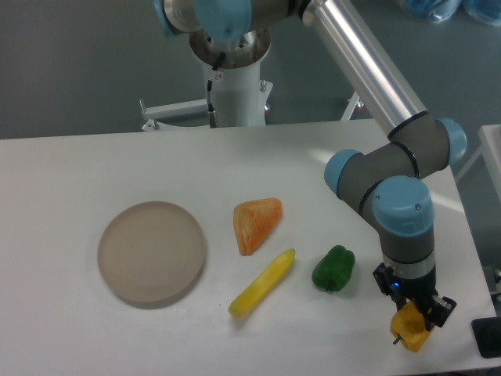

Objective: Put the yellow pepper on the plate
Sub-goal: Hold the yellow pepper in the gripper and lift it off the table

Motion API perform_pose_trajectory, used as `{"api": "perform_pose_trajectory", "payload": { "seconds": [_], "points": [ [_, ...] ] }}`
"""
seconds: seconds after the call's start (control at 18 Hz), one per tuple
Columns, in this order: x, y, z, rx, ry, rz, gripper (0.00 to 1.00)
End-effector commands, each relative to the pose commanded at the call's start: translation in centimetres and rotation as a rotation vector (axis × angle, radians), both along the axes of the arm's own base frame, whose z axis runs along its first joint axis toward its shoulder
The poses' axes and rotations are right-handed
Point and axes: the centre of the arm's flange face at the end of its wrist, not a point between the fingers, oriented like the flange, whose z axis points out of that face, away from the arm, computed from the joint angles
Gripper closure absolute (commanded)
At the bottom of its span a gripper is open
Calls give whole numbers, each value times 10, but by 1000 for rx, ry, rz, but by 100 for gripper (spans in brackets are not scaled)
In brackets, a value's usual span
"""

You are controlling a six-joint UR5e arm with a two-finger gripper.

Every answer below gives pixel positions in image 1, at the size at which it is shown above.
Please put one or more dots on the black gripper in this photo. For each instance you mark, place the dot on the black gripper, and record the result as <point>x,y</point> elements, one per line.
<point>421,291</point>

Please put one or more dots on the yellow bell pepper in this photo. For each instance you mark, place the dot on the yellow bell pepper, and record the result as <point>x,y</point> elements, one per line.
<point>409,327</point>

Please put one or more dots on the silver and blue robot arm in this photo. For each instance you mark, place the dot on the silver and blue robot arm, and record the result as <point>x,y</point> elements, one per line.
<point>385,187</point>

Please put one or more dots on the green bell pepper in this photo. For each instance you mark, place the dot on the green bell pepper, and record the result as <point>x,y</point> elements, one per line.
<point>334,270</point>

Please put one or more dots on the beige round plate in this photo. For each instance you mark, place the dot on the beige round plate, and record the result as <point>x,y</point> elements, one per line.
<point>152,254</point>

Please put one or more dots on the black device at table edge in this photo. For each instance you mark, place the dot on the black device at table edge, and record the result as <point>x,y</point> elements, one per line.
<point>487,336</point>

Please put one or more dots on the yellow corn cob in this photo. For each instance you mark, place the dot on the yellow corn cob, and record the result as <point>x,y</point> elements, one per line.
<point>254,294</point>

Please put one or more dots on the orange pumpkin wedge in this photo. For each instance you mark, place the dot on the orange pumpkin wedge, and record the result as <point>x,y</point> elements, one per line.
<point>254,221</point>

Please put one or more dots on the blue plastic bag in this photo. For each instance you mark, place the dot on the blue plastic bag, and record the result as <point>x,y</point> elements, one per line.
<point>435,12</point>

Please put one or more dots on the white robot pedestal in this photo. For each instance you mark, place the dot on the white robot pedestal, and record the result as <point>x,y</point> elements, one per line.
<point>235,93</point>

